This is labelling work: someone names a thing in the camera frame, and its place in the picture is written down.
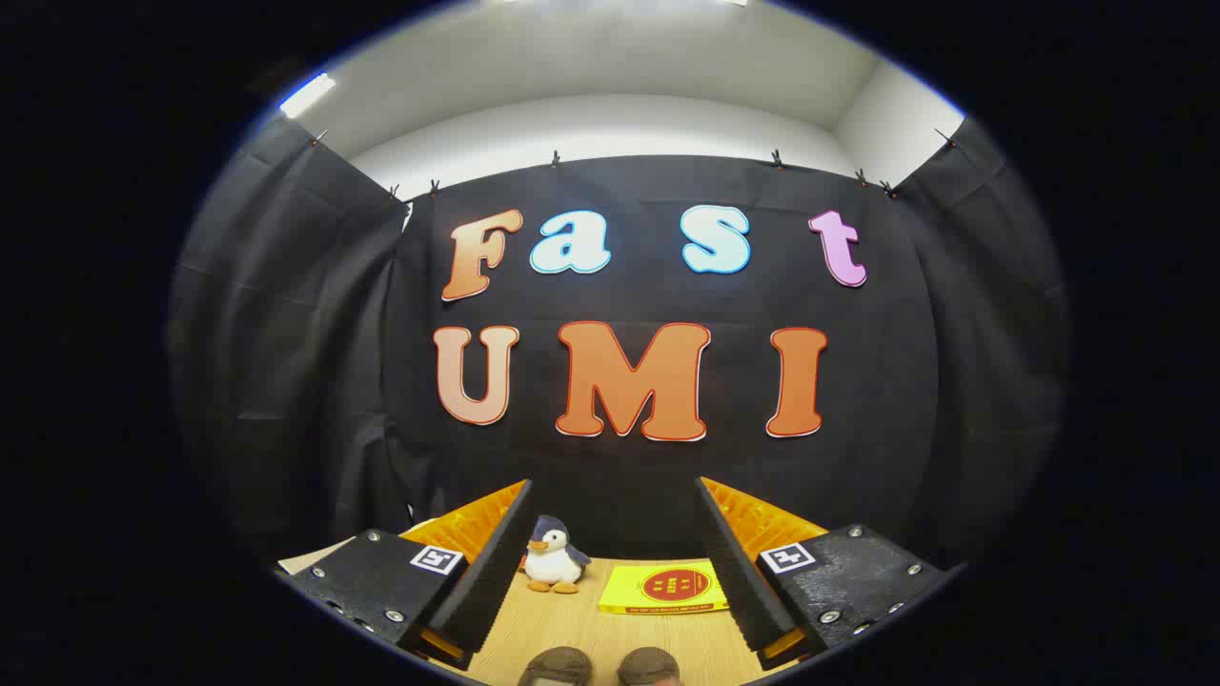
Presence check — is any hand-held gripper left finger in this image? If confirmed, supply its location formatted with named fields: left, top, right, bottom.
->
left=276, top=479, right=537, bottom=671

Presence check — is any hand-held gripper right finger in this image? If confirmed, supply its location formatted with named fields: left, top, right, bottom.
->
left=694, top=476, right=954, bottom=673

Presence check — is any brown fuzzy shoe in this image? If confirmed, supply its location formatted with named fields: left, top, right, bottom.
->
left=617, top=647, right=681, bottom=686
left=519, top=647, right=593, bottom=686

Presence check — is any penguin plush toy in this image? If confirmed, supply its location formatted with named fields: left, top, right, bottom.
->
left=520, top=515, right=592, bottom=595

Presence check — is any yellow book with red circle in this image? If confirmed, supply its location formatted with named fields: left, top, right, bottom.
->
left=599, top=560, right=730, bottom=615

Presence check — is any row of black cloth clips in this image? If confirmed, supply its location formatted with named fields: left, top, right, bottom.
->
left=310, top=129, right=959, bottom=201

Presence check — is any ceiling light panel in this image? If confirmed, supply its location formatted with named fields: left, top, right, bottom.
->
left=279, top=73, right=336, bottom=118

